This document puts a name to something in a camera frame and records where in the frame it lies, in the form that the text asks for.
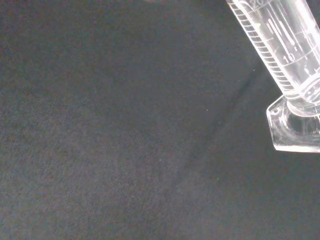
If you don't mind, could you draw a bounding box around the black bench cloth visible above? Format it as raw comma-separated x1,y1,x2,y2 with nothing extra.
0,0,320,240

